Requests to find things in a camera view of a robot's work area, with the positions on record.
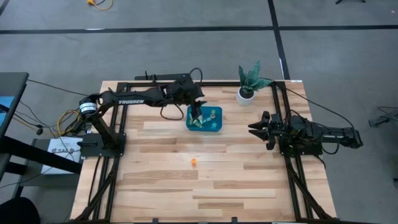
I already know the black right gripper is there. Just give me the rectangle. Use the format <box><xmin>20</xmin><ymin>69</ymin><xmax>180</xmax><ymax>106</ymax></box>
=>
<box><xmin>248</xmin><ymin>110</ymin><xmax>290</xmax><ymax>141</ymax></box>

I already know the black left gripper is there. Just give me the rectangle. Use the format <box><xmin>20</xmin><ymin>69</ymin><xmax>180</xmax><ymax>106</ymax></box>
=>
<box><xmin>177</xmin><ymin>79</ymin><xmax>208</xmax><ymax>123</ymax></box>

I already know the blue plastic basket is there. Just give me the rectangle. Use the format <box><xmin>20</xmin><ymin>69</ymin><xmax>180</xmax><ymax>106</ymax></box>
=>
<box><xmin>185</xmin><ymin>105</ymin><xmax>224</xmax><ymax>133</ymax></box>

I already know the white plant pot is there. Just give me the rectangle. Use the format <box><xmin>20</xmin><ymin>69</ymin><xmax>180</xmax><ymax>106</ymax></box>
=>
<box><xmin>236</xmin><ymin>86</ymin><xmax>256</xmax><ymax>106</ymax></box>

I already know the black flat box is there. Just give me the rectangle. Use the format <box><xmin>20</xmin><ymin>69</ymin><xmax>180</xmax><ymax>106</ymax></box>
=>
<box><xmin>134</xmin><ymin>70</ymin><xmax>193</xmax><ymax>81</ymax></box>

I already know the green snake plant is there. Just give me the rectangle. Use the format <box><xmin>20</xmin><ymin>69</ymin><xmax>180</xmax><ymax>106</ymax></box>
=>
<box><xmin>238</xmin><ymin>60</ymin><xmax>273</xmax><ymax>96</ymax></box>

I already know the grey stand base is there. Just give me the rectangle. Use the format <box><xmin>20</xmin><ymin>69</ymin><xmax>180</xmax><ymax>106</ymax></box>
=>
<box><xmin>368</xmin><ymin>108</ymin><xmax>398</xmax><ymax>128</ymax></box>

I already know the white printed box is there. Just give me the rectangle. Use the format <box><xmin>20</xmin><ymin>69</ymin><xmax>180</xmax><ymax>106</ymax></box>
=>
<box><xmin>41</xmin><ymin>136</ymin><xmax>84</xmax><ymax>175</ymax></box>

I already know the black desk beam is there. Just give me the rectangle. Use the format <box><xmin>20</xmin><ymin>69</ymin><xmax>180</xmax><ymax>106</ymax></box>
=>
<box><xmin>0</xmin><ymin>135</ymin><xmax>83</xmax><ymax>175</ymax></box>

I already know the grey desk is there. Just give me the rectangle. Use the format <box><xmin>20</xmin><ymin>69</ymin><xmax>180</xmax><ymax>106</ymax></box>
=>
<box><xmin>0</xmin><ymin>72</ymin><xmax>30</xmax><ymax>138</ymax></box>

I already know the blue screen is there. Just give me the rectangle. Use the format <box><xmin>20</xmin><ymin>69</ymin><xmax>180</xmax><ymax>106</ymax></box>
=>
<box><xmin>0</xmin><ymin>96</ymin><xmax>16</xmax><ymax>125</ymax></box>

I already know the person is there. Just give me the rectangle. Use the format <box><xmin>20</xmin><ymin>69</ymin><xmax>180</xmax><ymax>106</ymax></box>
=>
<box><xmin>0</xmin><ymin>197</ymin><xmax>41</xmax><ymax>224</ymax></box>

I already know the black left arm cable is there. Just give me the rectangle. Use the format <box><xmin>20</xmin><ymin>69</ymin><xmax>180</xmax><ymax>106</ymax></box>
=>
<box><xmin>159</xmin><ymin>67</ymin><xmax>203</xmax><ymax>121</ymax></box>

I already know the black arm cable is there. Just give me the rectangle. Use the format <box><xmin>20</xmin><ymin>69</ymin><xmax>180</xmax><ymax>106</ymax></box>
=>
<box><xmin>159</xmin><ymin>67</ymin><xmax>203</xmax><ymax>121</ymax></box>
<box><xmin>260</xmin><ymin>78</ymin><xmax>355</xmax><ymax>129</ymax></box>

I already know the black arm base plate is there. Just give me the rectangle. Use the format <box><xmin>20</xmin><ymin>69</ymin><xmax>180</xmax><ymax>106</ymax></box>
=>
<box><xmin>278</xmin><ymin>136</ymin><xmax>323</xmax><ymax>157</ymax></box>
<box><xmin>76</xmin><ymin>133</ymin><xmax>127</xmax><ymax>157</ymax></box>

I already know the black aluminium table frame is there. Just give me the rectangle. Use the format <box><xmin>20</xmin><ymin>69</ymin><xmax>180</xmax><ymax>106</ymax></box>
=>
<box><xmin>73</xmin><ymin>80</ymin><xmax>338</xmax><ymax>224</ymax></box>

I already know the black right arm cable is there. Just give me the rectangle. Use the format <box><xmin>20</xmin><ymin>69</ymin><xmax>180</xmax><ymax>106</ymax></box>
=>
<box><xmin>260</xmin><ymin>78</ymin><xmax>355</xmax><ymax>129</ymax></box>

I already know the black floor cable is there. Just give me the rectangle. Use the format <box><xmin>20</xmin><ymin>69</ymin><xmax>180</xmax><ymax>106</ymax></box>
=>
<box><xmin>27</xmin><ymin>79</ymin><xmax>94</xmax><ymax>98</ymax></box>

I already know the yellow coiled cable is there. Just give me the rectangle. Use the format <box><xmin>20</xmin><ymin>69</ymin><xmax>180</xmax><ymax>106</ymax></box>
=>
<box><xmin>57</xmin><ymin>108</ymin><xmax>82</xmax><ymax>137</ymax></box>

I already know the yellow extension cable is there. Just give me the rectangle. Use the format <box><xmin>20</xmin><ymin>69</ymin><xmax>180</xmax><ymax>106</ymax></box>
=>
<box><xmin>86</xmin><ymin>0</ymin><xmax>114</xmax><ymax>11</ymax></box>

